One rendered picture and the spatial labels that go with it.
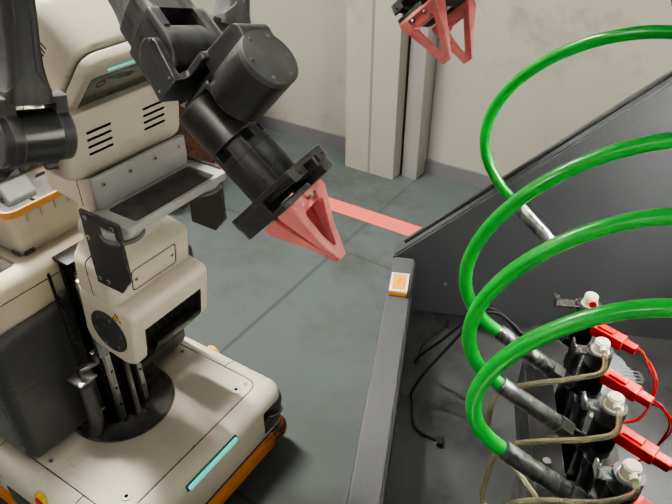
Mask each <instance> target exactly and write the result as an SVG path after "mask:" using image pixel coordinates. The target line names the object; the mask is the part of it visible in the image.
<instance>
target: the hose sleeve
mask: <svg viewBox="0 0 672 504"><path fill-rule="evenodd" d="M515 213H516V214H517V215H518V216H519V217H520V218H521V220H522V221H523V222H524V223H525V224H526V225H527V226H528V227H529V228H530V229H531V230H532V231H533V233H534V234H535V235H536V236H537V237H538V239H540V240H541V241H542V242H543V243H544V242H546V241H548V240H550V239H552V238H554V236H555V235H554V234H553V233H552V232H551V231H550V229H549V228H548V227H547V226H546V225H545V223H543V222H542V221H541V220H540V219H539V218H538V216H537V215H536V214H535V213H534V212H533V211H532V210H531V209H530V208H529V207H528V206H527V205H526V204H525V205H523V206H522V207H521V208H520V209H518V210H517V211H516V212H515Z"/></svg>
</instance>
